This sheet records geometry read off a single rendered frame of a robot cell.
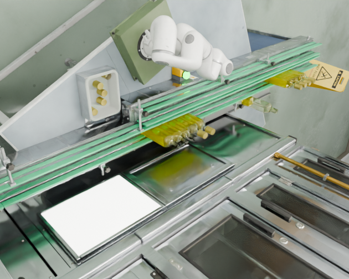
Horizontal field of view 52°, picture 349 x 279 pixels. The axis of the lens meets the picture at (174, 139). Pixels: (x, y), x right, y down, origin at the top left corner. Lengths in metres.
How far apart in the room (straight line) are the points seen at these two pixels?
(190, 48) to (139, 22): 0.47
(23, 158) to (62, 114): 0.28
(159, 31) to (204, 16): 0.89
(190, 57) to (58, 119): 0.73
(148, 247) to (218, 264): 0.27
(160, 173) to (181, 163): 0.13
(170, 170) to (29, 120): 0.69
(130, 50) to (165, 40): 0.47
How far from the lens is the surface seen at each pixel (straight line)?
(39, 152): 1.69
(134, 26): 1.76
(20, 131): 1.71
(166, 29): 1.34
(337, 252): 1.55
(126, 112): 1.82
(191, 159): 1.87
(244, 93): 2.43
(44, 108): 1.72
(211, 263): 1.43
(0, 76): 2.21
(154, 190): 1.67
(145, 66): 1.85
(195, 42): 1.37
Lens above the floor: 2.22
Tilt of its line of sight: 39 degrees down
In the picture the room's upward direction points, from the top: 118 degrees clockwise
